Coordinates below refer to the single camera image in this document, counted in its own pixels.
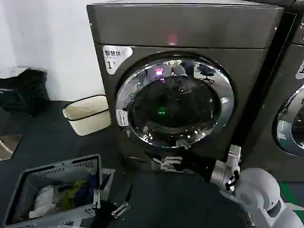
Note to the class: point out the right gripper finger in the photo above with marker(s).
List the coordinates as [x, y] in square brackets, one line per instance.
[184, 145]
[169, 162]

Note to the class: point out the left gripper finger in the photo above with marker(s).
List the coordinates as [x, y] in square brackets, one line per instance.
[126, 202]
[97, 198]

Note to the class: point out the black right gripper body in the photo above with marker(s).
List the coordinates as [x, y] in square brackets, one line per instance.
[199, 167]

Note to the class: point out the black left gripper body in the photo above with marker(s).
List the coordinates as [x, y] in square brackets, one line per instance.
[107, 215]

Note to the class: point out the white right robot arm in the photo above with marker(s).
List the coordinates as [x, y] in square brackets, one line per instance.
[256, 190]

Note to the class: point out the blue cloth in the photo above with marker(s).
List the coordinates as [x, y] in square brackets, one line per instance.
[89, 187]

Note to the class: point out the yellow-green cloth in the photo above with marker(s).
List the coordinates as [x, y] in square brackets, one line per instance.
[72, 192]

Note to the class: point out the round glass dryer door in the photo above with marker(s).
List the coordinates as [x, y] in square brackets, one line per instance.
[292, 123]
[180, 107]

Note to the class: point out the white cloth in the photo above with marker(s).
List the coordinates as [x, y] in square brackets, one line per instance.
[44, 198]

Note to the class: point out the grey plastic laundry basket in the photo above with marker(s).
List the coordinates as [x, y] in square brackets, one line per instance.
[26, 180]

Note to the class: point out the cream bin with black rim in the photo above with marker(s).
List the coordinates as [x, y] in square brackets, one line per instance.
[88, 116]

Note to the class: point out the grey dryer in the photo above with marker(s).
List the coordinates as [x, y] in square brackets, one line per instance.
[266, 114]

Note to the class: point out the grey dryer numbered one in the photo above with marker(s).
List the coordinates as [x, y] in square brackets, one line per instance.
[166, 26]

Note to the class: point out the black bag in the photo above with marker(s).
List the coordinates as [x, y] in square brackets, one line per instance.
[26, 92]

